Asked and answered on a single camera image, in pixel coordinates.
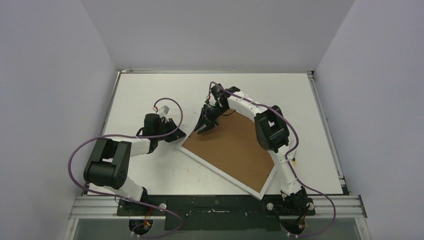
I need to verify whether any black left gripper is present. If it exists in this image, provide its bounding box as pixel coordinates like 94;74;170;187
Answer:
155;118;187;144

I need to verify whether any white picture frame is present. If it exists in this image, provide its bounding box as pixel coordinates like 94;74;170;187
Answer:
178;112;276;200

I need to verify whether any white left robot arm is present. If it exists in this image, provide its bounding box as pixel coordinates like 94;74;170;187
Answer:
83;113;187;216

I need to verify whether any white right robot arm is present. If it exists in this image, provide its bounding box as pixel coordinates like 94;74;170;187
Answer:
194;82;304;215

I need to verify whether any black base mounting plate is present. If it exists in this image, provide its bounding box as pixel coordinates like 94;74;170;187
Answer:
116;195;316;231

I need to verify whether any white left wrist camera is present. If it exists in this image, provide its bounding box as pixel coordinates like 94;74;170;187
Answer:
153;105;170;118

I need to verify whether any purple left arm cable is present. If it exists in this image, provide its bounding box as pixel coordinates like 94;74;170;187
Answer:
67;97;185;240

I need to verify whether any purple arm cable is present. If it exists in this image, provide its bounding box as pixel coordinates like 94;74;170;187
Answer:
67;97;185;240
205;81;337;239

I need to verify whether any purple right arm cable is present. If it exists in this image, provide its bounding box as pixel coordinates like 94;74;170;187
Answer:
205;81;337;239

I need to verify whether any yellow handle screwdriver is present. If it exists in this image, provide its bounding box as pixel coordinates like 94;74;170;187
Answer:
289;149;297;167

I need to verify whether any aluminium table front rail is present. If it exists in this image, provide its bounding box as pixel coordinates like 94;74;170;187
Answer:
69;195;368;219

